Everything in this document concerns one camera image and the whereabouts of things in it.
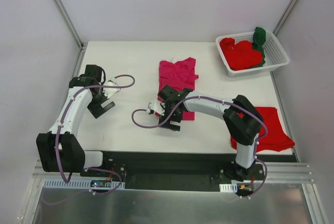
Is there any red t shirt in basket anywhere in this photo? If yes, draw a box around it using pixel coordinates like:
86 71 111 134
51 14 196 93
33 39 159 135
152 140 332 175
219 38 264 71

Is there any red t shirt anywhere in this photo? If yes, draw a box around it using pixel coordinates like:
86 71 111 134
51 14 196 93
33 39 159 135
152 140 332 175
229 106 296 153
219 38 264 71

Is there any white cable duct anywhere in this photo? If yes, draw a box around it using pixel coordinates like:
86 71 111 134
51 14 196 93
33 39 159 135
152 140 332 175
219 183 237 193
44 179 125 190

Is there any white left cable duct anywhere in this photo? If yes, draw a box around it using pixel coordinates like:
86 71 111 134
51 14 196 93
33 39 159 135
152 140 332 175
44 179 125 190

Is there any green t shirt in basket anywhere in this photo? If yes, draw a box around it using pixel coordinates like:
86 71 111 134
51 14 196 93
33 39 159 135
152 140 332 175
252 27 266 68

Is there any white right cable duct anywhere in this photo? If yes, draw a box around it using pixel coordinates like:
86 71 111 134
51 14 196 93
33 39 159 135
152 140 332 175
219 183 237 193

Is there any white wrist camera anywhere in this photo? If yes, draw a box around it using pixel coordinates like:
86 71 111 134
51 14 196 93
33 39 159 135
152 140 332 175
148 100 165 116
103 77 121 99

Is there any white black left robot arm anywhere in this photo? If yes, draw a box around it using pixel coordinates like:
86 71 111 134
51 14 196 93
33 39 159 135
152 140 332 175
36 65 115 176

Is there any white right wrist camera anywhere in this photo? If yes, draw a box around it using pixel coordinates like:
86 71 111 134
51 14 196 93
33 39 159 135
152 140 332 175
148 100 165 116

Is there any magenta t shirt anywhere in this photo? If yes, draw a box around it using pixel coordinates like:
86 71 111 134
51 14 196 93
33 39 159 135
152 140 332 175
155 56 200 122

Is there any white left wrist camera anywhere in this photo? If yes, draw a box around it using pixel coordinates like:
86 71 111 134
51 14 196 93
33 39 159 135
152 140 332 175
103 77 121 99

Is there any black centre base bar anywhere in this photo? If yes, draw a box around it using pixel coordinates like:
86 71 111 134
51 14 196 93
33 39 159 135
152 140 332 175
88 151 296 192

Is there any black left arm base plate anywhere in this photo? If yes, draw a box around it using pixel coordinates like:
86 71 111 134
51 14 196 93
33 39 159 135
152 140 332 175
80 157 126 179

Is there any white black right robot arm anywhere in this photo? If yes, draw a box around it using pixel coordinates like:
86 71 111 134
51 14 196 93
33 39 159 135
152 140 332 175
158 85 264 181

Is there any aluminium front frame rail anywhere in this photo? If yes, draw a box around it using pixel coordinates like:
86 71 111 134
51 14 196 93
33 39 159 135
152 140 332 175
32 159 316 184

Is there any aluminium right frame rail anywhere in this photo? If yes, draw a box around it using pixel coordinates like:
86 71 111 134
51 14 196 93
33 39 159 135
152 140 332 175
273 0 300 36

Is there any aluminium left frame rail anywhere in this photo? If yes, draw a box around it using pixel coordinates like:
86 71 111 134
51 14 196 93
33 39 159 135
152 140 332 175
52 0 85 77

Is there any white plastic laundry basket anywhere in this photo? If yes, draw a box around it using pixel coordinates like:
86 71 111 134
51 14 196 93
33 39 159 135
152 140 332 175
216 30 290 78

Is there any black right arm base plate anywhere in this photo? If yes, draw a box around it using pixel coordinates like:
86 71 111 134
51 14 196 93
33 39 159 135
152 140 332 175
218 161 265 182

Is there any aluminium frame rail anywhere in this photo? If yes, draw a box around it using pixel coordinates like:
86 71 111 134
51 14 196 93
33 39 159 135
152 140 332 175
273 0 300 36
32 159 316 184
52 0 85 77

